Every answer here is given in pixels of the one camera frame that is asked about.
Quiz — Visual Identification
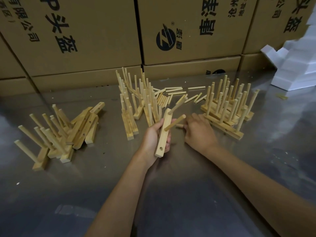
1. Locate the pile of wooden dowels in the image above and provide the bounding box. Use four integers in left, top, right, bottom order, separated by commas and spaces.
153, 86, 207, 109

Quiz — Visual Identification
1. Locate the pile of drilled wooden bars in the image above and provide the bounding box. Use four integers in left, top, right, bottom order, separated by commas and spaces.
66, 102, 105, 150

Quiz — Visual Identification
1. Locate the person's right hand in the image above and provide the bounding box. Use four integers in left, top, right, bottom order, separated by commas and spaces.
183, 113, 219, 156

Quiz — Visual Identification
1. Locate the stack of white foam blocks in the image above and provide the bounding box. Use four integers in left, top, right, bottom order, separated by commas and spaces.
260, 11, 316, 92

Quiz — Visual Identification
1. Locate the person's right forearm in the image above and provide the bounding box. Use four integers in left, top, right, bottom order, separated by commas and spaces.
205, 143, 316, 237

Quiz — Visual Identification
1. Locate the shiny metal table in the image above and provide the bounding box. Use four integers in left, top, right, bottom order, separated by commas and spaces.
0, 70, 316, 237

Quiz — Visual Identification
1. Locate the person's left hand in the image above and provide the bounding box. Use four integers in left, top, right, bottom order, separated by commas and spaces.
136, 118, 177, 169

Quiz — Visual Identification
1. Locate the clear tape patch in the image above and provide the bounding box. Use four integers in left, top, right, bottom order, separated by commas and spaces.
55, 204, 97, 219

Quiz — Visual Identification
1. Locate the person's left forearm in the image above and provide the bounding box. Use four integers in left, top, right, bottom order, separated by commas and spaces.
85, 155, 151, 237

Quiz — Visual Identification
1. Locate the stack of brown cardboard boxes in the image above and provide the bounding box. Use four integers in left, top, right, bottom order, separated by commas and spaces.
0, 0, 316, 96

